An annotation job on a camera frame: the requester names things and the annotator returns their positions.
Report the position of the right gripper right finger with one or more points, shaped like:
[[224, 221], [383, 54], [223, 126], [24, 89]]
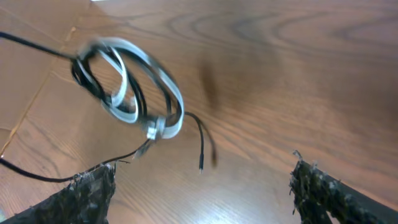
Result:
[[319, 198]]

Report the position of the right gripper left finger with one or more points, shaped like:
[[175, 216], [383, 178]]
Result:
[[85, 200]]

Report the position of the cardboard box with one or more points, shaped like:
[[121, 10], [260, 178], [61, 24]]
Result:
[[24, 70]]

